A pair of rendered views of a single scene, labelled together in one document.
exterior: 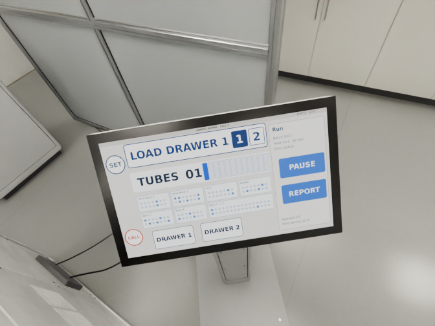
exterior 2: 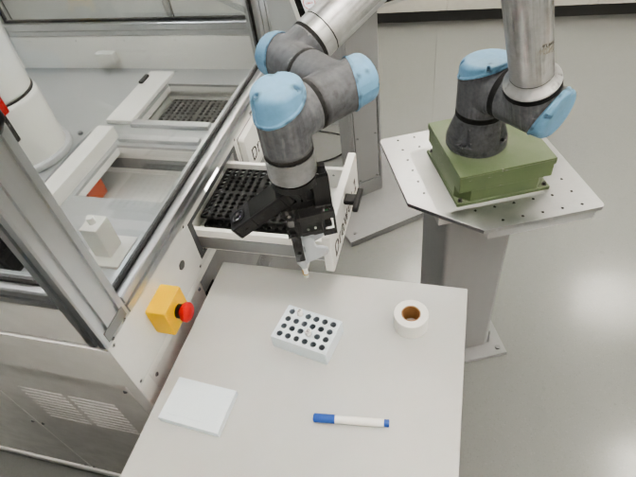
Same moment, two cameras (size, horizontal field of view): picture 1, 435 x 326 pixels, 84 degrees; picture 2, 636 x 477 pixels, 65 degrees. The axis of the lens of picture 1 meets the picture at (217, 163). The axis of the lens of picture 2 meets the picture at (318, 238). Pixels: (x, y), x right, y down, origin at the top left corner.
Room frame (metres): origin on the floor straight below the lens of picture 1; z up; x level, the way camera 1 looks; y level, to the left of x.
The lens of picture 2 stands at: (-1.37, 0.83, 1.65)
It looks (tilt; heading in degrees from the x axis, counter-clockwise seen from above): 45 degrees down; 342
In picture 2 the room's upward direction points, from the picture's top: 10 degrees counter-clockwise
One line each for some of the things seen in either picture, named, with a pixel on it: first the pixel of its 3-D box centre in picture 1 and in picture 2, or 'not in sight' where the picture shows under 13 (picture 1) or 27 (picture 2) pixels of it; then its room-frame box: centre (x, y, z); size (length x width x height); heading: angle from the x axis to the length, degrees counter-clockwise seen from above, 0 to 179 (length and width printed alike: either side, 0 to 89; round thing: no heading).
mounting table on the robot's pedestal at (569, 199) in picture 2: not in sight; (477, 185); (-0.53, 0.07, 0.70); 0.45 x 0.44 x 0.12; 75
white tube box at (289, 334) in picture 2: not in sight; (308, 333); (-0.79, 0.70, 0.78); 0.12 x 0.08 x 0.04; 41
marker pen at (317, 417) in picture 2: not in sight; (350, 420); (-0.99, 0.71, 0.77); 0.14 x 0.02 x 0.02; 58
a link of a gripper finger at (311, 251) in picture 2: not in sight; (312, 253); (-0.80, 0.66, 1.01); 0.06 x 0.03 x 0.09; 77
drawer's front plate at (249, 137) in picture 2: not in sight; (261, 126); (-0.15, 0.55, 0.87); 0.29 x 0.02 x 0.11; 142
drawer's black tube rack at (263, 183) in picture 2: not in sight; (260, 203); (-0.46, 0.67, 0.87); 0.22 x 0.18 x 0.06; 52
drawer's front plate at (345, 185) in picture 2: not in sight; (342, 208); (-0.58, 0.51, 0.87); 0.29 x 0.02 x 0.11; 142
